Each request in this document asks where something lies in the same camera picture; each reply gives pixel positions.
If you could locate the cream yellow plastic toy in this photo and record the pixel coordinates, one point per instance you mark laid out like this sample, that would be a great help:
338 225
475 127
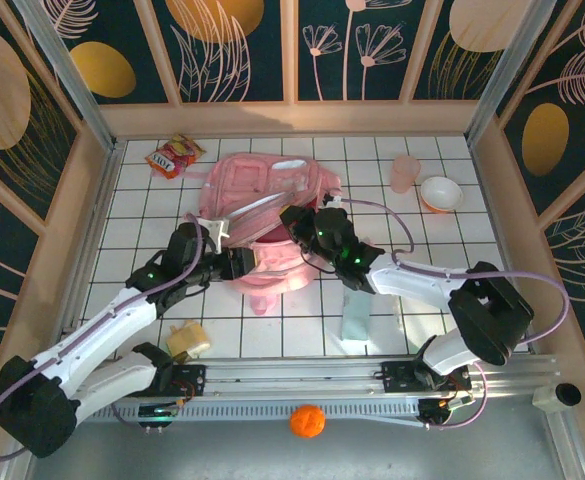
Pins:
187 340

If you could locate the pink plastic cup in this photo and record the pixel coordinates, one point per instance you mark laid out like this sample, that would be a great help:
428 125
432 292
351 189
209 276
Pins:
405 172

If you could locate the orange and white bowl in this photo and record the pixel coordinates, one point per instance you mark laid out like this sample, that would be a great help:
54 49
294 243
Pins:
439 192

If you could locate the pink backpack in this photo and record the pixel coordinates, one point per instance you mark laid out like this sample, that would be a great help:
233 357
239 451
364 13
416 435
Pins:
252 175

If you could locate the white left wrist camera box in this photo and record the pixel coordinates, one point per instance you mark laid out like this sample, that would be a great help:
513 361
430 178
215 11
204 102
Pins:
214 231

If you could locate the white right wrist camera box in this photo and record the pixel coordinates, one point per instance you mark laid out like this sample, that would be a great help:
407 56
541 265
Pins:
333 201

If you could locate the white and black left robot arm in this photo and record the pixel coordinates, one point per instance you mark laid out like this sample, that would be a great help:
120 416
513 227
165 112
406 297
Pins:
112 380

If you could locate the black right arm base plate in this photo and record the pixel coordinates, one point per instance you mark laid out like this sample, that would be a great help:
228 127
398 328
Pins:
397 377

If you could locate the aluminium frame post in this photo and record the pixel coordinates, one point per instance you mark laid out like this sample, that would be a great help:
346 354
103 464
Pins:
512 65
67 70

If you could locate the light blue pencil case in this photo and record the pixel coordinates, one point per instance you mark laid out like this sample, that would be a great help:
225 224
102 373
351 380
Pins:
356 317

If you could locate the aluminium side rail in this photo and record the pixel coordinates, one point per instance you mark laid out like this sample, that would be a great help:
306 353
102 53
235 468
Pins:
103 200

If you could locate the orange ball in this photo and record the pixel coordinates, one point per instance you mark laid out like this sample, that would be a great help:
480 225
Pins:
308 421

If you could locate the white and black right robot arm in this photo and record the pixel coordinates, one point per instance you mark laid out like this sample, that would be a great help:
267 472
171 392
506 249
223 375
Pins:
412 287

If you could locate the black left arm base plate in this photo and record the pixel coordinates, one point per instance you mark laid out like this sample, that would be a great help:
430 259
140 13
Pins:
192 380

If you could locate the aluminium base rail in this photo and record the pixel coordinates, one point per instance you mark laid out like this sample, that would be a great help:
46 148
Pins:
292 372

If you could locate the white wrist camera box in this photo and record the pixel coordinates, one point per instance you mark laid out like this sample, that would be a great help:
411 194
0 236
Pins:
333 201
214 231

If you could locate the red snack bag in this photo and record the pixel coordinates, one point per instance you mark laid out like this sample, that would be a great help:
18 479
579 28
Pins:
174 156

